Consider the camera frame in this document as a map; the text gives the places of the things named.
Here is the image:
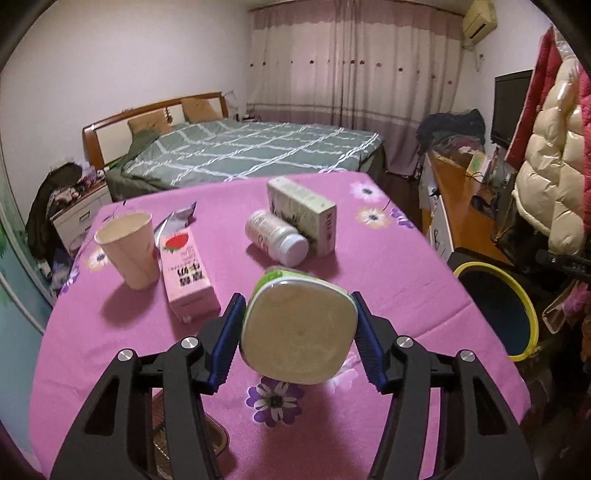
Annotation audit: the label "green label yogurt bottle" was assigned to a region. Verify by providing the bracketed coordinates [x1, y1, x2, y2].
[239, 266, 358, 385]

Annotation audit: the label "brown pillow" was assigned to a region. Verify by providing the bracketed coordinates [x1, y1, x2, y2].
[127, 110, 173, 136]
[181, 97, 222, 124]

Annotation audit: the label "brown pillow right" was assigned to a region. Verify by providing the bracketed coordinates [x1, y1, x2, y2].
[181, 97, 222, 124]

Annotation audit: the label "sliding wardrobe door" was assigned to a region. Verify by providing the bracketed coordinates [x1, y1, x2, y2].
[1, 166, 54, 417]

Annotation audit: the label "brown tray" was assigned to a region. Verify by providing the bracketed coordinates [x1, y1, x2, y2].
[151, 387, 229, 479]

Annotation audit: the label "pile of clothes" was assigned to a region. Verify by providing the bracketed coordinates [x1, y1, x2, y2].
[415, 109, 486, 155]

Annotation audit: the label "wooden headboard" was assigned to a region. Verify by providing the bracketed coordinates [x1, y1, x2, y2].
[81, 91, 230, 172]

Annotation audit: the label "white pill bottle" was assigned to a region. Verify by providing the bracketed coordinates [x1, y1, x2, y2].
[245, 210, 310, 268]

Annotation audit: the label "white nightstand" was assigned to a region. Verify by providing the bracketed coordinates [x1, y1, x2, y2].
[51, 181, 112, 258]

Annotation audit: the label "cream puffer jacket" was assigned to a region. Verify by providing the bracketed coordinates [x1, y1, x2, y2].
[511, 41, 588, 257]

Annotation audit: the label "yellow rimmed trash bin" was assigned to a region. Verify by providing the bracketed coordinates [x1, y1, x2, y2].
[453, 261, 539, 363]

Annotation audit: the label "wall air conditioner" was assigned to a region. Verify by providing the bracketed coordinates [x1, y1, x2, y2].
[463, 0, 498, 46]

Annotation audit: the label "brown pillow left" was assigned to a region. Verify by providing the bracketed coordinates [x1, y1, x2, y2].
[127, 110, 173, 136]

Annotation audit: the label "dark clothes on nightstand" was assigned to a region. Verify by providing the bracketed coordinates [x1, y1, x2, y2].
[26, 162, 82, 266]

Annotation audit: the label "red puffer jacket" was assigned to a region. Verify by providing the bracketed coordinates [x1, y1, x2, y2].
[505, 27, 591, 222]

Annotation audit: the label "tall green pink box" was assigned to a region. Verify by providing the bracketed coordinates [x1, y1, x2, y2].
[266, 177, 337, 257]

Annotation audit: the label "pink strawberry milk carton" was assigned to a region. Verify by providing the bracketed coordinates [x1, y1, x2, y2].
[160, 228, 219, 323]

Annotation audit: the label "bed with green quilt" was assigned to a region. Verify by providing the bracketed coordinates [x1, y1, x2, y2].
[106, 119, 386, 201]

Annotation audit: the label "black television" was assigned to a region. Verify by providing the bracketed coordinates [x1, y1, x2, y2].
[491, 70, 533, 149]

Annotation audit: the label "pink floral garment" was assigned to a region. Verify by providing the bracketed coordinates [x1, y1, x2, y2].
[542, 281, 590, 334]

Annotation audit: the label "pink white curtain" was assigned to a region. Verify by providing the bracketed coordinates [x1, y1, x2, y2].
[246, 1, 463, 176]

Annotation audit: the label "wooden low cabinet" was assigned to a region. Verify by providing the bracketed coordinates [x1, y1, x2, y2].
[419, 152, 510, 265]

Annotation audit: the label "beige paper cup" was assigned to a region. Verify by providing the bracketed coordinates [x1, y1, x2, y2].
[94, 211, 160, 290]

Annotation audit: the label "pink floral tablecloth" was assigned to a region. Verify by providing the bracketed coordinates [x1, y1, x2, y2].
[28, 171, 532, 480]

